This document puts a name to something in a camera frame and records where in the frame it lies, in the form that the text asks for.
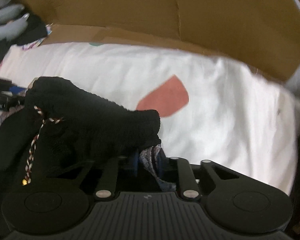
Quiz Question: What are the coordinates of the white cartoon bear bedsheet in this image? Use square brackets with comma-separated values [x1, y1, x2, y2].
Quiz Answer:
[0, 43, 300, 193]

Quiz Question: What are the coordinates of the brown cardboard sheet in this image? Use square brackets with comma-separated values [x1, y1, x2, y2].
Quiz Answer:
[16, 0, 300, 81]

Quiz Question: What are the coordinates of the black knit garment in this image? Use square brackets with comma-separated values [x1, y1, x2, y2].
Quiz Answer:
[0, 76, 177, 238]

